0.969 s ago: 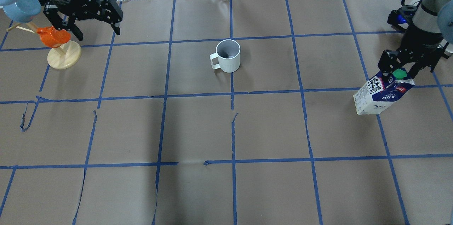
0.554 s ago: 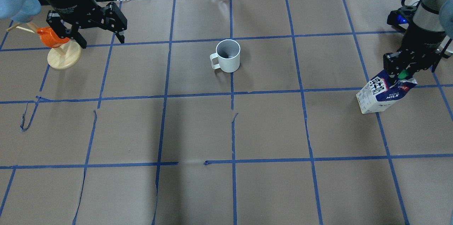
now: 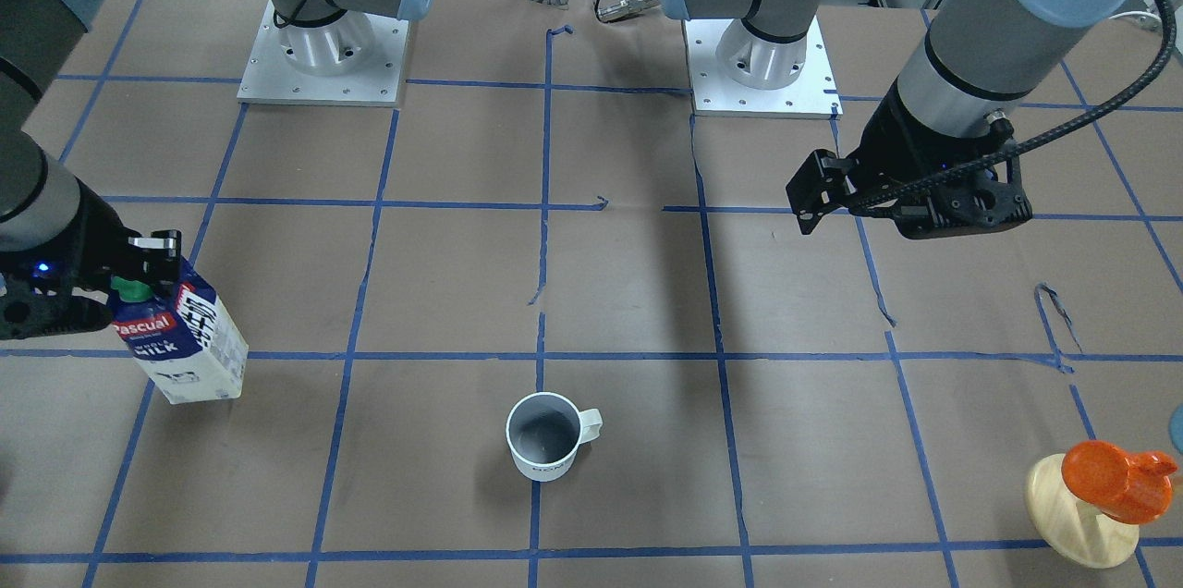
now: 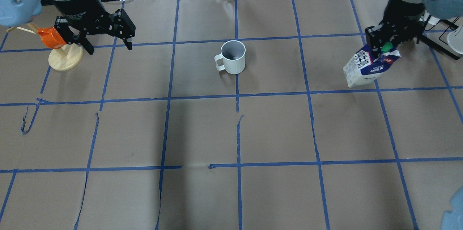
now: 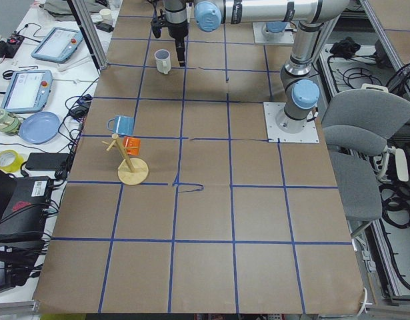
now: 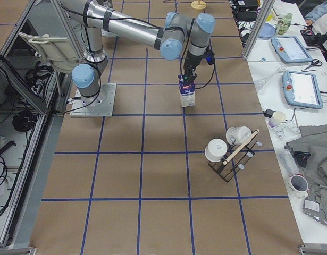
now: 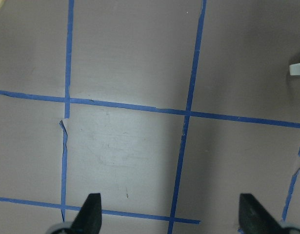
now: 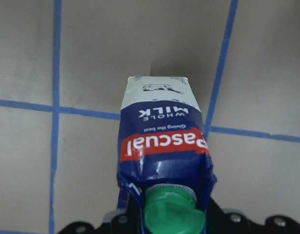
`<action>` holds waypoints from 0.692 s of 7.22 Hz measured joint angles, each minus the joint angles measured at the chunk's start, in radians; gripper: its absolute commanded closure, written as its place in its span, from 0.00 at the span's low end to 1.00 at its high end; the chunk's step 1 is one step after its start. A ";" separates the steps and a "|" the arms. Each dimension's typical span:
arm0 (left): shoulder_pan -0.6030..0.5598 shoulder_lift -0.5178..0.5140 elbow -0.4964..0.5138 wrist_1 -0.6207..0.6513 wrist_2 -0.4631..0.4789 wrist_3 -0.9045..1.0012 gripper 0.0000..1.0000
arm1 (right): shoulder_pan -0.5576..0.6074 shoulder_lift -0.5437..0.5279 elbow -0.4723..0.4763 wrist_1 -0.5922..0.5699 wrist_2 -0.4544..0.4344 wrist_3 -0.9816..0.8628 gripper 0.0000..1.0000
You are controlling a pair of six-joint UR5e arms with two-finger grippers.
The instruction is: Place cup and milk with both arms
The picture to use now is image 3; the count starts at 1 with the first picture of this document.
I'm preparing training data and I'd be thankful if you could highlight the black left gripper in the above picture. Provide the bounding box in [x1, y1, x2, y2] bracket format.
[786, 88, 1013, 235]

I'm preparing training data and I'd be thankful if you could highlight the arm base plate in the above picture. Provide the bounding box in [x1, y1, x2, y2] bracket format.
[237, 4, 411, 108]
[683, 19, 842, 119]

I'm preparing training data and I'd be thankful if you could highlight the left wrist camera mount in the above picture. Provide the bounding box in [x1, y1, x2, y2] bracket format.
[891, 159, 1032, 239]

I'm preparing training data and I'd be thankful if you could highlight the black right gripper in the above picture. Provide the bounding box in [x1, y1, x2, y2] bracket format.
[65, 182, 183, 298]

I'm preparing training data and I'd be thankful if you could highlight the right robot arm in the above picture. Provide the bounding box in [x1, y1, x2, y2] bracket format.
[21, 0, 397, 314]

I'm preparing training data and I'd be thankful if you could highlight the orange mug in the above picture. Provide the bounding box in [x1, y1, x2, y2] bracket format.
[1061, 440, 1179, 525]

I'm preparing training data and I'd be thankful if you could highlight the blue white milk carton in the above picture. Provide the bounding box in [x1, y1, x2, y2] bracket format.
[106, 259, 248, 403]

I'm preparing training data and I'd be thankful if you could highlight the wooden mug tree stand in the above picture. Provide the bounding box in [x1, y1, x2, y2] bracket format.
[1024, 453, 1140, 570]

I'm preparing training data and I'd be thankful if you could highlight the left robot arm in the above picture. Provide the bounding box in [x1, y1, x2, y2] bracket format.
[662, 0, 1177, 239]

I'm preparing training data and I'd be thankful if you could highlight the white mug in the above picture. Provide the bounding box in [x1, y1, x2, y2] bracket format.
[506, 393, 603, 483]

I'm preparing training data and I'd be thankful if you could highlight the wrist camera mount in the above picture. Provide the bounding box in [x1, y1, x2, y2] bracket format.
[1, 259, 114, 340]
[891, 159, 1032, 239]

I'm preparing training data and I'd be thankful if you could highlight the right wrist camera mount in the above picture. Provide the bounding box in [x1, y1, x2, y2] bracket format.
[1, 259, 114, 340]

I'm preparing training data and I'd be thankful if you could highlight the blue mug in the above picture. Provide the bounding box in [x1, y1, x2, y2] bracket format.
[1166, 403, 1183, 453]

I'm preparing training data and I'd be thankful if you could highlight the black camera cable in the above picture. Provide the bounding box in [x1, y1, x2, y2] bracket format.
[851, 0, 1177, 219]

